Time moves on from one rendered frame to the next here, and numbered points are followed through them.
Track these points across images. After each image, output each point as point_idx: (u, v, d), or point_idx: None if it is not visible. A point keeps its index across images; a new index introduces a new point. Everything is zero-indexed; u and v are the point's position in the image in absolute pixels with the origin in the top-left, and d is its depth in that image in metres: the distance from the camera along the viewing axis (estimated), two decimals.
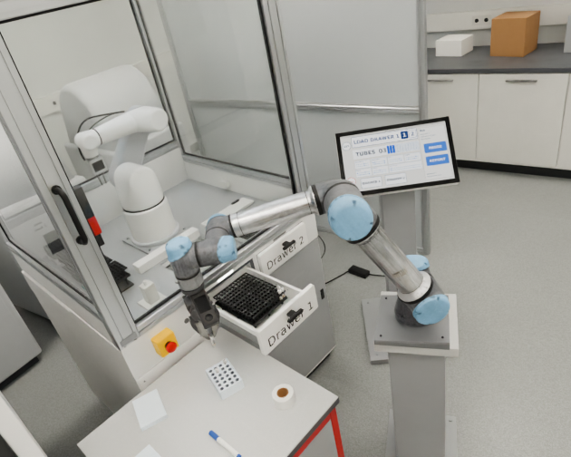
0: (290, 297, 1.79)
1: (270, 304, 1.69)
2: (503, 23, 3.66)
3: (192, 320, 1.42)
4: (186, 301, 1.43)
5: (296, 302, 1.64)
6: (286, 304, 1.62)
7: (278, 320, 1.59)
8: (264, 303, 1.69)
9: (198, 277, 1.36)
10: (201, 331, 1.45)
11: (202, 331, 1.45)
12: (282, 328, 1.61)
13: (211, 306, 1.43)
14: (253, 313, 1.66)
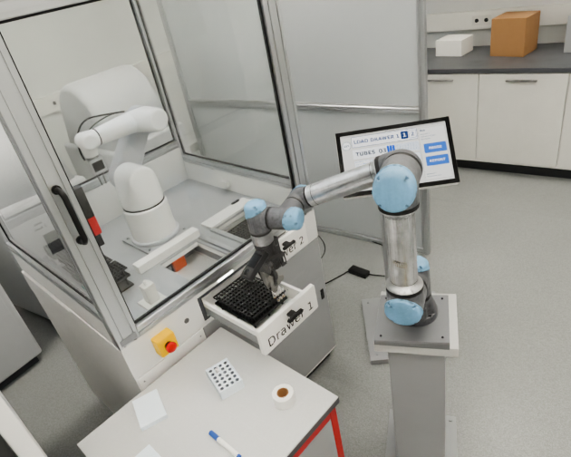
0: (290, 297, 1.79)
1: (270, 304, 1.69)
2: (503, 23, 3.66)
3: None
4: None
5: (296, 302, 1.64)
6: (286, 304, 1.62)
7: (278, 320, 1.59)
8: (264, 303, 1.69)
9: (259, 239, 1.55)
10: (263, 280, 1.68)
11: (264, 280, 1.68)
12: (282, 328, 1.61)
13: (271, 268, 1.62)
14: (253, 313, 1.66)
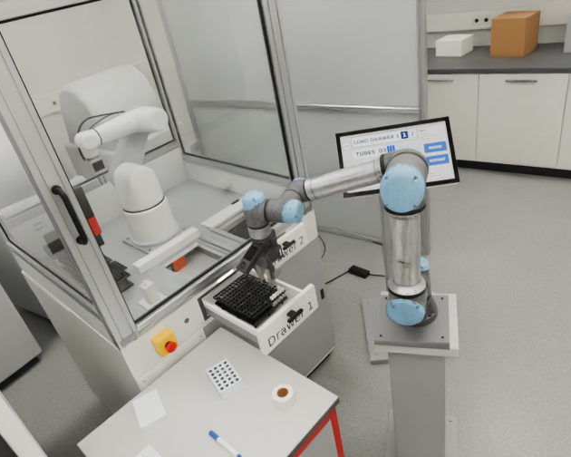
0: (290, 297, 1.79)
1: (270, 304, 1.69)
2: (503, 23, 3.66)
3: None
4: None
5: (296, 302, 1.64)
6: (286, 304, 1.62)
7: (278, 320, 1.59)
8: (264, 303, 1.69)
9: (256, 232, 1.52)
10: (257, 272, 1.66)
11: (257, 273, 1.66)
12: (282, 328, 1.61)
13: (267, 261, 1.59)
14: (253, 313, 1.66)
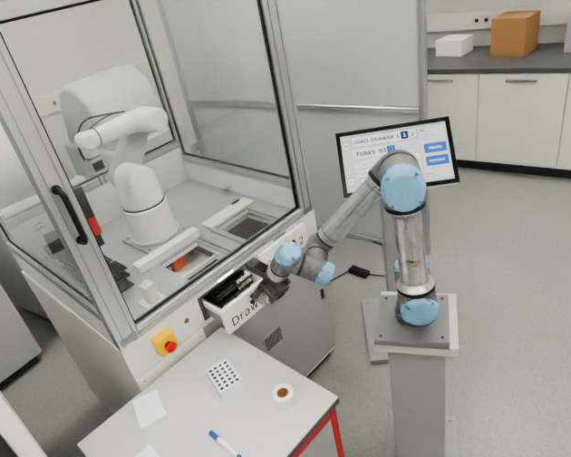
0: (256, 282, 1.91)
1: (236, 287, 1.81)
2: (503, 23, 3.66)
3: None
4: None
5: None
6: (250, 286, 1.74)
7: (242, 301, 1.71)
8: (230, 286, 1.82)
9: (268, 266, 1.51)
10: None
11: None
12: (246, 309, 1.73)
13: (260, 286, 1.60)
14: (219, 296, 1.78)
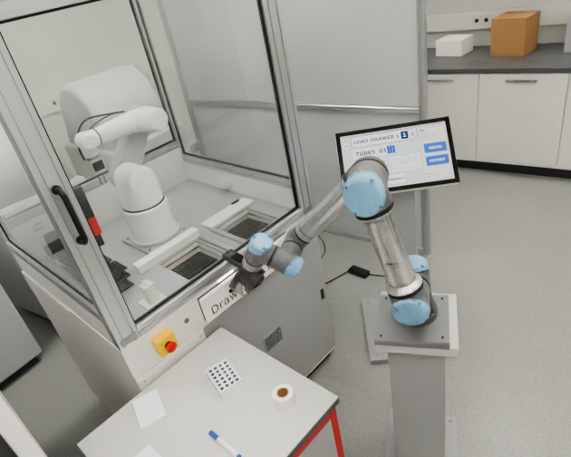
0: None
1: None
2: (503, 23, 3.66)
3: None
4: None
5: None
6: (229, 277, 1.82)
7: (221, 290, 1.79)
8: None
9: (244, 256, 1.59)
10: None
11: None
12: (225, 298, 1.81)
13: (237, 277, 1.68)
14: None
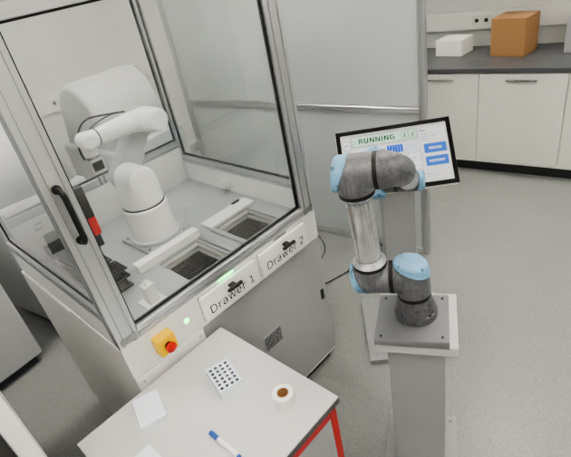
0: None
1: None
2: (503, 23, 3.66)
3: None
4: None
5: (237, 275, 1.84)
6: (228, 276, 1.83)
7: (219, 290, 1.79)
8: None
9: None
10: None
11: None
12: (224, 297, 1.82)
13: None
14: None
